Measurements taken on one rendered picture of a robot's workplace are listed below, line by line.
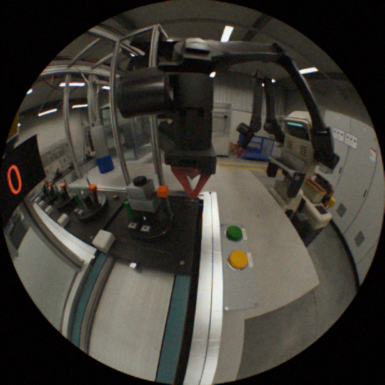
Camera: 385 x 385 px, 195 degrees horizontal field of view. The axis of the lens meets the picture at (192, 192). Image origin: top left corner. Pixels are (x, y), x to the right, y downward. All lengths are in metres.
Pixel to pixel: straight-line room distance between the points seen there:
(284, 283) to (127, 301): 0.42
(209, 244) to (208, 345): 0.22
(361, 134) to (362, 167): 0.61
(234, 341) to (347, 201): 2.88
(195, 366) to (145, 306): 0.16
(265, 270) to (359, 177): 2.73
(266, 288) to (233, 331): 0.15
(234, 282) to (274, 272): 0.20
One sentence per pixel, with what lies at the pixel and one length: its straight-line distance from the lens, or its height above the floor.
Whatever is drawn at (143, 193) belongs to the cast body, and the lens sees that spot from 0.22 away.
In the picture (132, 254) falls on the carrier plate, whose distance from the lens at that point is 0.27.
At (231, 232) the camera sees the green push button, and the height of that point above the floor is 0.97.
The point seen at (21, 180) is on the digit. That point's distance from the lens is 0.22.
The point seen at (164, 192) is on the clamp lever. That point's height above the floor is 1.07.
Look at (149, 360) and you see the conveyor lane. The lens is 0.33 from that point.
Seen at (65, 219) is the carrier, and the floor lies 0.99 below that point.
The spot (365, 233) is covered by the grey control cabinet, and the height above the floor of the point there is 0.60.
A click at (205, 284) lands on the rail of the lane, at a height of 0.96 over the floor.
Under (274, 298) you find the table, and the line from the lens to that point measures 0.40.
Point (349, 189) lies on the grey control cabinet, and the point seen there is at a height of 0.87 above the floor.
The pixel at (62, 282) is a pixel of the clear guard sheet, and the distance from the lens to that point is 0.35.
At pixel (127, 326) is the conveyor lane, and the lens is 0.31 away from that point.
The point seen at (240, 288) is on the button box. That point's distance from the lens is 0.25.
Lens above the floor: 1.19
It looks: 34 degrees down
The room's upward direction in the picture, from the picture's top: straight up
